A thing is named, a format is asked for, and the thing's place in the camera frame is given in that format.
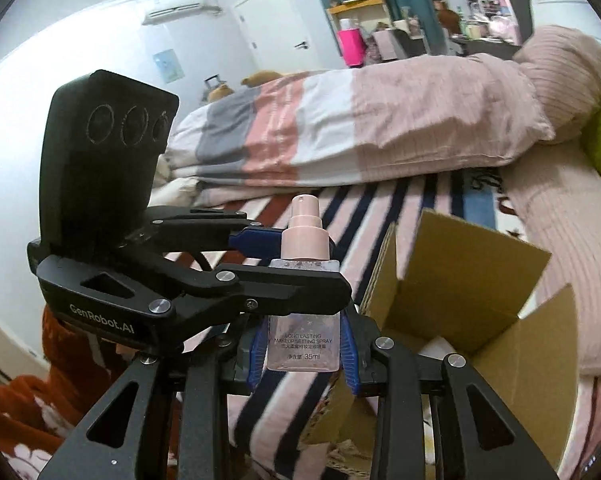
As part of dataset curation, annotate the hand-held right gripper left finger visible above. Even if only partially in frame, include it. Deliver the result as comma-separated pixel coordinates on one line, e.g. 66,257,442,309
38,314,271,480

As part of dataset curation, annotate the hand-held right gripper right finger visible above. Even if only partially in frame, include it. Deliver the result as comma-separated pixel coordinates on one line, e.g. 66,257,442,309
339,311,557,480

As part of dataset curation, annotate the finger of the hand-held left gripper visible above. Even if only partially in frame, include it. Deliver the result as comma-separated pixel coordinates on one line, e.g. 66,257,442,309
124,206,287,261
35,254,353,320

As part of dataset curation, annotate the pink spray bottle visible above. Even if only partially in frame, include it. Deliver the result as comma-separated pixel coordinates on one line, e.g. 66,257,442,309
267,194,344,374

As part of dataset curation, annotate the brown cardboard box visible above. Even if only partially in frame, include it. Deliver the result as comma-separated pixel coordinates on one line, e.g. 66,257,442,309
300,208,579,480

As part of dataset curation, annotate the striped bed sheet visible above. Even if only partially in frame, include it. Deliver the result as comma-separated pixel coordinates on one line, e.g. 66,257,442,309
160,165,508,480

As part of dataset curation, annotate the pink grey striped duvet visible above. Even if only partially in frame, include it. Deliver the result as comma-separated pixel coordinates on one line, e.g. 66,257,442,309
169,54,557,207

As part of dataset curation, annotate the white air conditioner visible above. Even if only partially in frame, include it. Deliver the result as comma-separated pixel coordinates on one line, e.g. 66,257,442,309
140,0,207,26

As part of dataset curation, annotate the white door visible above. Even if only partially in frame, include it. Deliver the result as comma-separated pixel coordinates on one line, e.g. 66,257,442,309
232,0,342,87

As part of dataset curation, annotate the bright pink bin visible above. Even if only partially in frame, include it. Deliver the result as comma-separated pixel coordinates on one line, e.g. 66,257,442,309
337,28,365,67

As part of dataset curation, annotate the orange floral pajama leg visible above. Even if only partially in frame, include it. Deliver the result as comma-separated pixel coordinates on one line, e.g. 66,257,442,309
0,367,88,480

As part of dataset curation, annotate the pink ribbed pillow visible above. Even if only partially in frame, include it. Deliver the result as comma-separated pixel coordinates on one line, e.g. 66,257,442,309
511,24,601,147
500,147,601,377

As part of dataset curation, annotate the yellow shelf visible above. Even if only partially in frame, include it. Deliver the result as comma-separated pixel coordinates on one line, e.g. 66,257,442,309
327,0,397,63

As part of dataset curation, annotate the dark storage shelf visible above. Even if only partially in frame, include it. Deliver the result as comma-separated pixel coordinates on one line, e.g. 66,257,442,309
463,0,547,47

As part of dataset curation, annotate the white headboard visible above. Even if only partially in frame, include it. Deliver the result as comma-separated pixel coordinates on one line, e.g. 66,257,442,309
529,0,601,63

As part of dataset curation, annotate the blue wall poster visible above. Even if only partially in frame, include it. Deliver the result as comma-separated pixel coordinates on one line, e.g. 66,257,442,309
152,48,184,84

